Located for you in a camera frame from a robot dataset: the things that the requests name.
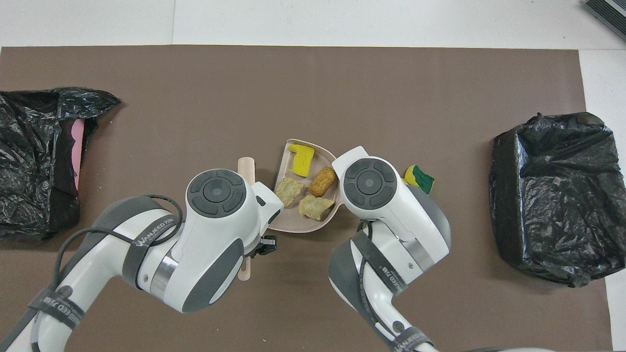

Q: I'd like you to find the yellow notched sponge piece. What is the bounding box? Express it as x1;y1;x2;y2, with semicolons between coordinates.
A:
288;144;315;177

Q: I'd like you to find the brown oval toy bread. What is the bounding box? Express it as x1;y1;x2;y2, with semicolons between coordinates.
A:
309;167;337;197

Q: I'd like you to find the grey ribbed device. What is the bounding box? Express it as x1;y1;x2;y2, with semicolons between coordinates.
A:
584;0;626;41

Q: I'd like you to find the brown table mat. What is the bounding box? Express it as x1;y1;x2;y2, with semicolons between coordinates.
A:
0;45;614;352

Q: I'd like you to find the beige foam chunk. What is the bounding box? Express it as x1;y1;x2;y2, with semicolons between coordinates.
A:
298;195;335;221

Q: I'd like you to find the yellow and green sponge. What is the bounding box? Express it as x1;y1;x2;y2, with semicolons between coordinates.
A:
403;165;435;195

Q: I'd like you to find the pale foam chunk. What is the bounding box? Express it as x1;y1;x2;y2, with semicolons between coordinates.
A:
275;177;305;207

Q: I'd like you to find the beige hand brush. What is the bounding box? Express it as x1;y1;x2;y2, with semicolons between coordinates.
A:
238;156;256;281

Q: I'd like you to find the black bag lined pink bin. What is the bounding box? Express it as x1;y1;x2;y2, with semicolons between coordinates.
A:
0;87;122;240

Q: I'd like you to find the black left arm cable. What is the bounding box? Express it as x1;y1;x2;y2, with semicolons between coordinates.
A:
0;195;184;352

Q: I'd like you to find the beige plastic dustpan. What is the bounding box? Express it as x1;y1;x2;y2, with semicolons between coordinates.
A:
267;139;343;234

